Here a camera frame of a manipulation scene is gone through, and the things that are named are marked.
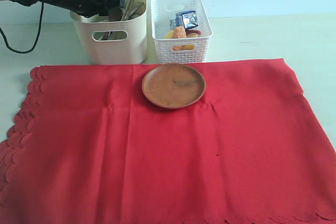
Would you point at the dark wooden spoon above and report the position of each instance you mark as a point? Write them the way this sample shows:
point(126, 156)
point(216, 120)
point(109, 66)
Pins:
point(115, 15)

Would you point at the metal butter knife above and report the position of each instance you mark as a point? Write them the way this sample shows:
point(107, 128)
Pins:
point(134, 12)

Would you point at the yellow lemon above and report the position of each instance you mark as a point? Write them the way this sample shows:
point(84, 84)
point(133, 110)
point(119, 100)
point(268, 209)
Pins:
point(169, 35)

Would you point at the fried chicken nugget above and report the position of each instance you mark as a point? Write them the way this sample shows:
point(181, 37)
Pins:
point(178, 32)

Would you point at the blue white milk carton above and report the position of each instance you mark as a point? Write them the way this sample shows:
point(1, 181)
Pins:
point(187, 19)

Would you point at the red sausage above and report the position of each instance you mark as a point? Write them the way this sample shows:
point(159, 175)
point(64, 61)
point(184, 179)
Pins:
point(190, 31)

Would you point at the yellow cheese wedge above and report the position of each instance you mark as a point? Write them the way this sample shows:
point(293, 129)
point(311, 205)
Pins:
point(187, 47)

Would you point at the brown round plate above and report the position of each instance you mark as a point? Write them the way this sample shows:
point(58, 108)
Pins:
point(173, 86)

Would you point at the red scalloped tablecloth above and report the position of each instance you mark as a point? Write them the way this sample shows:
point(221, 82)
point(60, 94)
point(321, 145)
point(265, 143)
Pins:
point(88, 147)

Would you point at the cream plastic storage bin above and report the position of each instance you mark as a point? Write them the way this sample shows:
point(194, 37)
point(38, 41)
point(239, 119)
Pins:
point(132, 50)

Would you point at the white perforated plastic basket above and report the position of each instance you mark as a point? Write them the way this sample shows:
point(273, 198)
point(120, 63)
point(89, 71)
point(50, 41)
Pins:
point(161, 13)

